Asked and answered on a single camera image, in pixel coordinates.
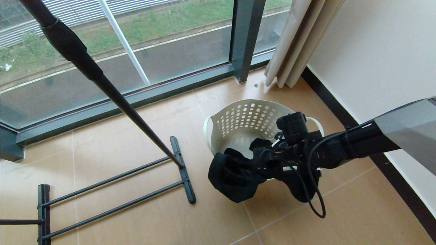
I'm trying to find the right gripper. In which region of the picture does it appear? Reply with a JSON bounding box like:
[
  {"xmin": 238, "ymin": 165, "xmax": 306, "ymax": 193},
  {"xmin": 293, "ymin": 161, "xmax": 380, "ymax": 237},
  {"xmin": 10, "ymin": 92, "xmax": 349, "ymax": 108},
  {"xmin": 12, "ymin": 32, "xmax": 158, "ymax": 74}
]
[{"xmin": 255, "ymin": 137, "xmax": 324, "ymax": 172}]

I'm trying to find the black garment with white cords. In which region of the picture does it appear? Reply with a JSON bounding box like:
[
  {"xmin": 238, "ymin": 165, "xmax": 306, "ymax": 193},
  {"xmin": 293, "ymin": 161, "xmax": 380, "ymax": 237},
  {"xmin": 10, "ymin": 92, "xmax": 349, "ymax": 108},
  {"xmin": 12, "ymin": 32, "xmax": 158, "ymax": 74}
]
[{"xmin": 250, "ymin": 137, "xmax": 323, "ymax": 203}]

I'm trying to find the white laundry basket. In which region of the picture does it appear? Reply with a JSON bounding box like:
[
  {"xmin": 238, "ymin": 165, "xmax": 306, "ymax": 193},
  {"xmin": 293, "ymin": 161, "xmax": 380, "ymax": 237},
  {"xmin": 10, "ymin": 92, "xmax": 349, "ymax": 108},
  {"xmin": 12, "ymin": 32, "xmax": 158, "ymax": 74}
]
[{"xmin": 203, "ymin": 99, "xmax": 325, "ymax": 181}]

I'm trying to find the black clothes rack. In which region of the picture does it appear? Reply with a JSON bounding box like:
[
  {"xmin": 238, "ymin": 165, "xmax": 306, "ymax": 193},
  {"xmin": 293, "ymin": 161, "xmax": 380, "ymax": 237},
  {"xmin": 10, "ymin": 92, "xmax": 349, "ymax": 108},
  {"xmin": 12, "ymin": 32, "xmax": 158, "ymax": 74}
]
[{"xmin": 0, "ymin": 0, "xmax": 197, "ymax": 245}]

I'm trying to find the beige curtain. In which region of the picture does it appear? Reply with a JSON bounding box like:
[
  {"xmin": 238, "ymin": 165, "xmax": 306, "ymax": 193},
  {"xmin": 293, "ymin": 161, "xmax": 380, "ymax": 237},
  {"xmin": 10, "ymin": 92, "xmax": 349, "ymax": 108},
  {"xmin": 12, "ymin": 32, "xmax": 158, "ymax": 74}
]
[{"xmin": 265, "ymin": 0, "xmax": 345, "ymax": 88}]

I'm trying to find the window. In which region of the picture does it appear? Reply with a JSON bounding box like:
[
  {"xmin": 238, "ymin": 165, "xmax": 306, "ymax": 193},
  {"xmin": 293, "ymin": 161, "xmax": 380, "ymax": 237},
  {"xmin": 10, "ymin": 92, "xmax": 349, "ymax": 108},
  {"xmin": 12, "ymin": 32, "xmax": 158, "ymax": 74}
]
[{"xmin": 0, "ymin": 0, "xmax": 293, "ymax": 162}]

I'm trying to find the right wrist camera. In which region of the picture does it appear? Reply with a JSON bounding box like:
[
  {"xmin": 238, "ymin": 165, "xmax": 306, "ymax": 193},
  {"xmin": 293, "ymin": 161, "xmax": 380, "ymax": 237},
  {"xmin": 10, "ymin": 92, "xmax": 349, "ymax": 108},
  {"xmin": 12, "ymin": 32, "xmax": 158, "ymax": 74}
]
[{"xmin": 276, "ymin": 111, "xmax": 310, "ymax": 147}]

